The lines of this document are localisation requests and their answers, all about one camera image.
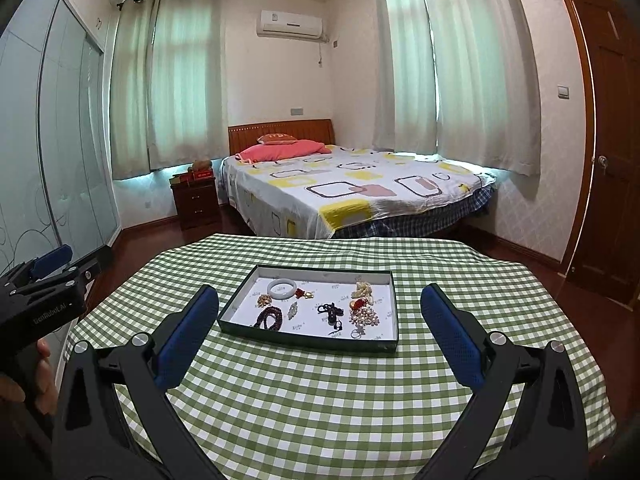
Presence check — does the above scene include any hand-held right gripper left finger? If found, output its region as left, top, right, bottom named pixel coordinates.
left=52, top=284, right=223, bottom=480

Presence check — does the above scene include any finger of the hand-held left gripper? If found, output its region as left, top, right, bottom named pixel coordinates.
left=12, top=254, right=104, bottom=297
left=0, top=244, right=74, bottom=293

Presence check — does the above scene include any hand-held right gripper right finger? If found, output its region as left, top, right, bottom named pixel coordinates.
left=417, top=282, right=596, bottom=480

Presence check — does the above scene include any white jade bangle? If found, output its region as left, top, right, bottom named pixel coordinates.
left=266, top=280, right=299, bottom=299

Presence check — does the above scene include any green jewelry box white lining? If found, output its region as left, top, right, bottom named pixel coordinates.
left=216, top=264, right=399, bottom=356

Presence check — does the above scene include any person's left hand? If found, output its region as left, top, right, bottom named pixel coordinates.
left=0, top=337, right=59, bottom=414

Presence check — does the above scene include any frosted glass wardrobe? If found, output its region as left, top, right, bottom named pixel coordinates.
left=0, top=0, right=124, bottom=288

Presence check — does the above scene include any blue plaid bed cover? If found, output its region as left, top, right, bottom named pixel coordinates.
left=332, top=186, right=499, bottom=240

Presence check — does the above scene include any dark wooden nightstand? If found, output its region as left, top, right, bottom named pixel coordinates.
left=170, top=177, right=220, bottom=231

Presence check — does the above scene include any green checked tablecloth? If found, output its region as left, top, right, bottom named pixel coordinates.
left=64, top=234, right=617, bottom=480

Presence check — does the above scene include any bed with patterned sheet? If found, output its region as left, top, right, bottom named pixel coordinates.
left=221, top=144, right=499, bottom=240

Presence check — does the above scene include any white curtain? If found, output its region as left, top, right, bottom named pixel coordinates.
left=371, top=0, right=439, bottom=154
left=149, top=0, right=227, bottom=172
left=416, top=0, right=544, bottom=179
left=110, top=0, right=162, bottom=181

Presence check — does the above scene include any pink pillow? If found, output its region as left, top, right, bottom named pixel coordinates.
left=236, top=141, right=334, bottom=164

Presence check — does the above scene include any wooden bed headboard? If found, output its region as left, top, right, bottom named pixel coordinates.
left=228, top=119, right=335, bottom=157

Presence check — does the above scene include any brown wooden door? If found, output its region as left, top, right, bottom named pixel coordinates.
left=559, top=0, right=640, bottom=307

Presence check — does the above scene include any white air conditioner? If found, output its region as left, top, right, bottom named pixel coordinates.
left=256, top=9, right=330, bottom=42

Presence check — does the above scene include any dark brown bead bracelet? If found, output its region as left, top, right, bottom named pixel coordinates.
left=249, top=306, right=284, bottom=332

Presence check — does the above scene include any large white pearl bracelet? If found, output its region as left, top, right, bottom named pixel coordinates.
left=348, top=306, right=381, bottom=329

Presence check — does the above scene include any black cord necklace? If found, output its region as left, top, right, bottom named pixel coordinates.
left=317, top=301, right=347, bottom=335

